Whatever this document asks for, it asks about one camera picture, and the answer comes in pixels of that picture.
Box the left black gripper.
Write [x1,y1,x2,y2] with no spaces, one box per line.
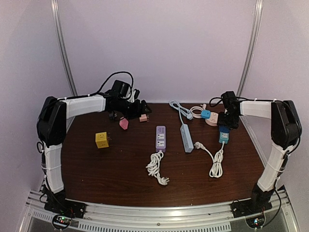
[116,99,152,120]

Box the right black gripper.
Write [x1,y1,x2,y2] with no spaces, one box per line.
[217,111,239,129]

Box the grey charger plug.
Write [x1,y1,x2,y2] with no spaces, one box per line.
[109,112,119,121]

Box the teal blue socket box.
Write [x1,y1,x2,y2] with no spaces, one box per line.
[219,131,229,144]

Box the pink charger plug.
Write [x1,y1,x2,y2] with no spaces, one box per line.
[139,114,149,122]

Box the yellow cube adapter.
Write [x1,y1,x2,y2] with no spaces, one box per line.
[95,131,110,149]

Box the purple power strip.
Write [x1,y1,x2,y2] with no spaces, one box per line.
[155,126,167,152]

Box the dark blue cube adapter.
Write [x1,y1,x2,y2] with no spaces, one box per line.
[219,125,230,133]

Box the light blue power strip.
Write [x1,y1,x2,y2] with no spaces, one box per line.
[180,124,194,153]

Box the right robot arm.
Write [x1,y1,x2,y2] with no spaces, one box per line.
[218,97,302,192]

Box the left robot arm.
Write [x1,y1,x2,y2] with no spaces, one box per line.
[37,93,152,194]

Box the pink round socket hub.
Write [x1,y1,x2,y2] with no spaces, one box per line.
[205,112,219,127]

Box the white round plug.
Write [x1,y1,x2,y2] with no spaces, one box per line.
[186,115,194,120]

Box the pink flat adapter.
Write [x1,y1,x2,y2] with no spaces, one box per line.
[119,117,129,130]

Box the light blue small adapter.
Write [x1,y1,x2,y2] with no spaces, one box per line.
[200,110,211,119]

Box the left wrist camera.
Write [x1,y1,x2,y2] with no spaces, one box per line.
[112,80,131,98]

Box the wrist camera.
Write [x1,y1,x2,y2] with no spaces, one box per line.
[221,91,237,108]
[112,80,131,98]

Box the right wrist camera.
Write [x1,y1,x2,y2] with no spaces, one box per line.
[221,91,237,108]

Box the pinkish white coiled cable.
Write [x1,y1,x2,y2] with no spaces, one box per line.
[189,103,207,119]

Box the light blue strip cable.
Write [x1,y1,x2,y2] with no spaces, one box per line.
[169,100,194,126]

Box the white cable with plug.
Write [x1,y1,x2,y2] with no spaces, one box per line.
[194,141,225,179]

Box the white coiled strip cable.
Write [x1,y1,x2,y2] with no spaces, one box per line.
[145,151,170,187]

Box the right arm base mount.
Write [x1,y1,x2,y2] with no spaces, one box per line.
[230,188,274,218]

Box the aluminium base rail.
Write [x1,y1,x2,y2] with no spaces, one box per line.
[17,189,300,232]

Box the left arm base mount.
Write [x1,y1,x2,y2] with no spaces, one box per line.
[42,185,86,218]

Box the right aluminium frame post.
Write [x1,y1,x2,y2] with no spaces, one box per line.
[237,0,263,97]

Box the aluminium frame post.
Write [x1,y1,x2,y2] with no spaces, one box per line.
[237,0,263,97]
[51,0,77,96]

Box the left aluminium frame post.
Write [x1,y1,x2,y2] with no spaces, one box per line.
[51,0,77,96]

